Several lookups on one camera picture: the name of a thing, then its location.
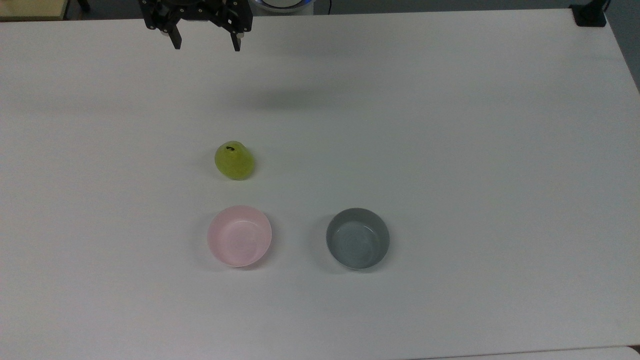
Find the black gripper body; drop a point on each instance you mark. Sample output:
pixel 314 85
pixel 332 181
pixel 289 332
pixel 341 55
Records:
pixel 200 10

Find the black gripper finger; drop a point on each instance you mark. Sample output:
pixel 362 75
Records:
pixel 175 37
pixel 237 42

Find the green pear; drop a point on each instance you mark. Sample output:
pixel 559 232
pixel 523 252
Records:
pixel 234 161

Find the grey bowl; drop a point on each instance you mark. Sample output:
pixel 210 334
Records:
pixel 357 239

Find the wooden furniture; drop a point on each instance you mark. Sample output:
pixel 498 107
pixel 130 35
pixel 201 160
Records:
pixel 30 7

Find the pink bowl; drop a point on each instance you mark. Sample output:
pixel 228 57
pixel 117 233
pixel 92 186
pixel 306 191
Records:
pixel 239 236

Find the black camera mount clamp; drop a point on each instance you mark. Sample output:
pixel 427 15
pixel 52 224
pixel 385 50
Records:
pixel 589 15

